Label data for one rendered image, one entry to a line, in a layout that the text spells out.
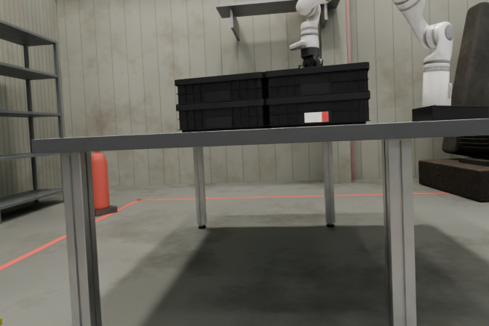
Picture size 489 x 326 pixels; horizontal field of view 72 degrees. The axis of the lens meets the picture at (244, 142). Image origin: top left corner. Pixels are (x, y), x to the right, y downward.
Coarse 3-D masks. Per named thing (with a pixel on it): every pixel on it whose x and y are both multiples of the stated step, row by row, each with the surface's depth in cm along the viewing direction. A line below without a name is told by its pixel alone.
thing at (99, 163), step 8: (96, 152) 303; (96, 160) 299; (104, 160) 303; (96, 168) 299; (104, 168) 303; (96, 176) 299; (104, 176) 302; (96, 184) 299; (104, 184) 302; (96, 192) 299; (104, 192) 302; (96, 200) 300; (104, 200) 302; (96, 208) 300; (104, 208) 303; (112, 208) 306; (96, 216) 294
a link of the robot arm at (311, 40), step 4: (304, 36) 136; (308, 36) 135; (312, 36) 135; (316, 36) 135; (304, 40) 136; (308, 40) 135; (312, 40) 135; (316, 40) 135; (292, 44) 137; (296, 44) 134; (300, 44) 132; (304, 44) 132; (308, 44) 135; (312, 44) 135; (316, 44) 135; (292, 48) 137; (296, 48) 137; (300, 48) 137
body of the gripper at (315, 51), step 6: (306, 48) 135; (312, 48) 135; (318, 48) 136; (306, 54) 135; (312, 54) 135; (318, 54) 136; (306, 60) 139; (312, 60) 135; (306, 66) 139; (312, 66) 136
